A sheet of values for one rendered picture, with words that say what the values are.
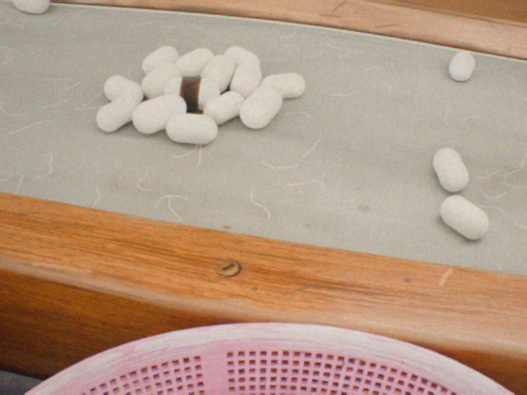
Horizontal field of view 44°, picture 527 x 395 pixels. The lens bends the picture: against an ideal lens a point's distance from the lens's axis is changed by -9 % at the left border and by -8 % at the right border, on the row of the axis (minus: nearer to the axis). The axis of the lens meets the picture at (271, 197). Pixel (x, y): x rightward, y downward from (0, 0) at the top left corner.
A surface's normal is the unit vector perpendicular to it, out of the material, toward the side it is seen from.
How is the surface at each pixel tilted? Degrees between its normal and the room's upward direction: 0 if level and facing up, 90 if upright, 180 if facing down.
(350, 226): 0
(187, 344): 75
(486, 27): 45
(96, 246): 0
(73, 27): 0
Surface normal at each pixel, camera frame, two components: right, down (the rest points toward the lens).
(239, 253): 0.05, -0.78
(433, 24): -0.10, -0.12
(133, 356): 0.49, 0.33
